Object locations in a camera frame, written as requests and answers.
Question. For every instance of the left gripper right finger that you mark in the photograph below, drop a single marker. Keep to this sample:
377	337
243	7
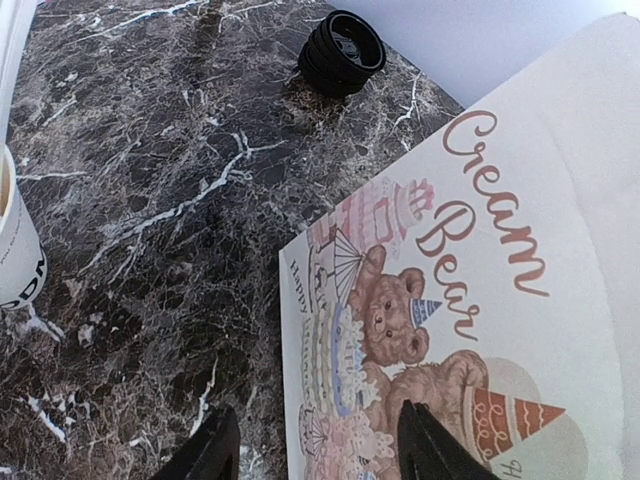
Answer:
435	445

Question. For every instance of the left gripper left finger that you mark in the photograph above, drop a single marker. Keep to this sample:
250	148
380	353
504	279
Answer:
212	452

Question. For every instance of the white printed paper bag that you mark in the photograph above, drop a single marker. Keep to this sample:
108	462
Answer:
491	274

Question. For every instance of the white cup holding straws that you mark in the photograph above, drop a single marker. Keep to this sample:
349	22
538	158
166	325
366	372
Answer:
24	264

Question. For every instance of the stack of black lids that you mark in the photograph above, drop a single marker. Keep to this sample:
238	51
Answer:
341	54

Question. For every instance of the bundle of white wrapped straws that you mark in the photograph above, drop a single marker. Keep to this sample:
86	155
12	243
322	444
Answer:
16	19

